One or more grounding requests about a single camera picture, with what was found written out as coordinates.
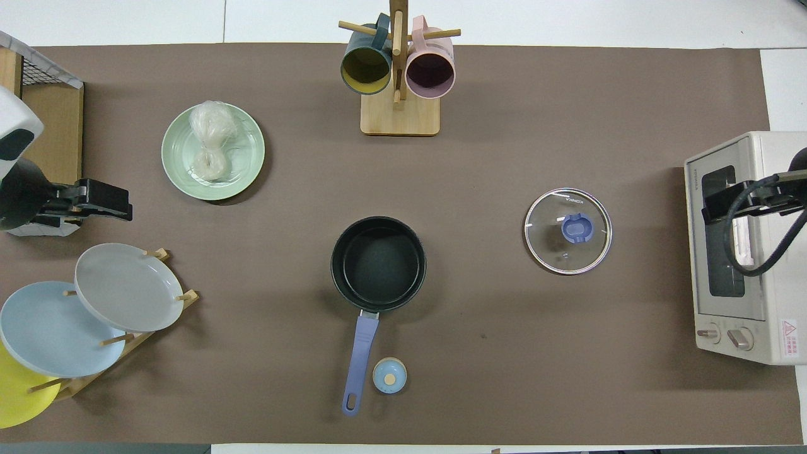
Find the yellow plate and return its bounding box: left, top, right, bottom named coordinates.
left=0, top=340, right=62, bottom=429

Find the light blue plate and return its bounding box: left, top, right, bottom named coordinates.
left=0, top=281, right=127, bottom=379

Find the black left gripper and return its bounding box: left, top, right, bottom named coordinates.
left=39, top=178, right=134, bottom=225

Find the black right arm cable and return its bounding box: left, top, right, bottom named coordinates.
left=724, top=173, right=807, bottom=277

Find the brown table mat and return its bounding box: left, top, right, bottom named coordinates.
left=0, top=43, right=803, bottom=445

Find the wooden crate with wire mesh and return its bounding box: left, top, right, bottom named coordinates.
left=0, top=30, right=84, bottom=238

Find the glass lid blue knob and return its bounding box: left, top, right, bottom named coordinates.
left=524, top=187, right=613, bottom=275

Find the beige toaster oven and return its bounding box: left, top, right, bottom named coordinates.
left=684, top=131, right=807, bottom=366

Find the pink mug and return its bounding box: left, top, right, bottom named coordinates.
left=405, top=16, right=456, bottom=100

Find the light green plate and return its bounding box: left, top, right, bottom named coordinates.
left=161, top=102, right=266, bottom=202

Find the black pot blue handle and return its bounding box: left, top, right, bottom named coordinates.
left=330, top=216, right=427, bottom=417

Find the dark teal mug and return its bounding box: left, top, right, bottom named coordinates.
left=340, top=14, right=393, bottom=96

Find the grey plate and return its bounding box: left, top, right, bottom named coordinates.
left=74, top=243, right=185, bottom=333

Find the wooden mug tree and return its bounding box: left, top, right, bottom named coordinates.
left=339, top=0, right=462, bottom=137

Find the wooden plate rack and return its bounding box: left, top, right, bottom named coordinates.
left=28, top=248, right=200, bottom=401

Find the white vermicelli bundle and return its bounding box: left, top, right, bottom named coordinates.
left=189, top=101, right=240, bottom=182

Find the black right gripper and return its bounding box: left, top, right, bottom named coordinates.
left=702, top=179, right=806, bottom=225

